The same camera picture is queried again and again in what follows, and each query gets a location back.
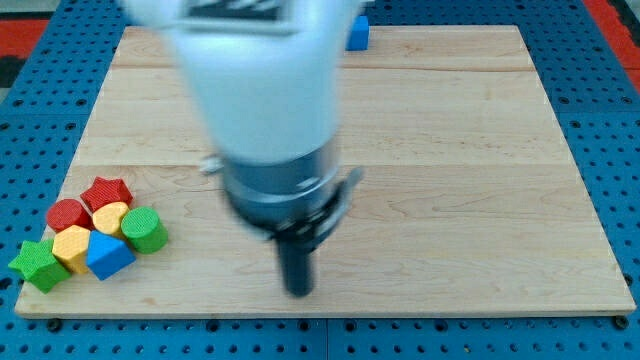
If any grey metal end effector mount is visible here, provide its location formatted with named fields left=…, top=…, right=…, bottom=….
left=200, top=142, right=364, bottom=246

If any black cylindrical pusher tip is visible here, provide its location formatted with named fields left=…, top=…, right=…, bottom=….
left=276, top=238, right=315, bottom=297

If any green star block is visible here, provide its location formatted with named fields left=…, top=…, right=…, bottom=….
left=8, top=238, right=71, bottom=294

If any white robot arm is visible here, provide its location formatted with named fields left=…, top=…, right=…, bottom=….
left=123, top=0, right=364, bottom=297

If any blue triangle block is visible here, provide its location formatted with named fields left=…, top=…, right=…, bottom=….
left=86, top=231, right=136, bottom=281

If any red star block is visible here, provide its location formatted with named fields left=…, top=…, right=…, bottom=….
left=80, top=177, right=134, bottom=212

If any green cylinder block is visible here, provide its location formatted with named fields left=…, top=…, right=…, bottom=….
left=121, top=207, right=168, bottom=254

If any wooden board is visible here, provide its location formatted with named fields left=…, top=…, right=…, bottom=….
left=15, top=26, right=636, bottom=319

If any blue cube block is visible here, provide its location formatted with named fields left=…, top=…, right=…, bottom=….
left=345, top=15, right=369, bottom=51

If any yellow cylinder block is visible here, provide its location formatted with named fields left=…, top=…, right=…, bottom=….
left=92, top=202, right=130, bottom=240

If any yellow hexagon block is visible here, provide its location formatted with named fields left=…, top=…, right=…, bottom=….
left=52, top=225, right=91, bottom=274

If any red cylinder block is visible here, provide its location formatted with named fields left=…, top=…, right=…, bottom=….
left=45, top=199, right=93, bottom=233

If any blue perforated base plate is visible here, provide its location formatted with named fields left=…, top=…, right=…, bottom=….
left=1, top=0, right=639, bottom=359

